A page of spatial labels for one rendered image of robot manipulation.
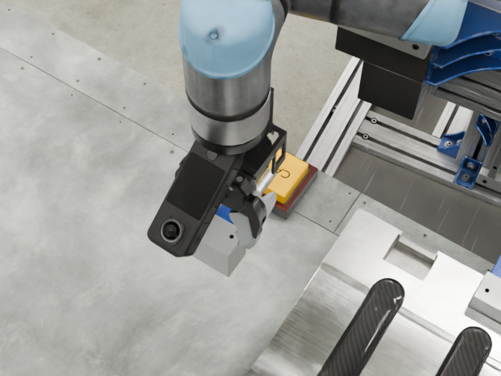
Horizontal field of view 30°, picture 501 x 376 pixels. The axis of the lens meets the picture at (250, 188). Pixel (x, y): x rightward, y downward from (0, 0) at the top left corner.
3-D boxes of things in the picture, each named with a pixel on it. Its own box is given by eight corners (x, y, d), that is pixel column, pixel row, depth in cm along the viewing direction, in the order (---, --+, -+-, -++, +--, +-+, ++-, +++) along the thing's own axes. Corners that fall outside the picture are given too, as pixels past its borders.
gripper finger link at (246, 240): (292, 224, 104) (278, 172, 97) (264, 264, 101) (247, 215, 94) (269, 214, 105) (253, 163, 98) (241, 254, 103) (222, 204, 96)
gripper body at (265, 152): (287, 163, 98) (292, 95, 87) (242, 224, 94) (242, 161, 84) (227, 130, 100) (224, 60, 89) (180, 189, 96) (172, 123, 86)
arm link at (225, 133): (240, 136, 80) (162, 94, 82) (241, 164, 84) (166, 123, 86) (286, 77, 83) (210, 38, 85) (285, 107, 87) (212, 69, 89)
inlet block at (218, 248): (254, 173, 112) (254, 148, 107) (289, 193, 110) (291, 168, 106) (191, 256, 106) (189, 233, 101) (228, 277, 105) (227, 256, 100)
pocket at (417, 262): (396, 244, 113) (400, 229, 110) (435, 265, 111) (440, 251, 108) (378, 272, 111) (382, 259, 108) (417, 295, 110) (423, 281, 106)
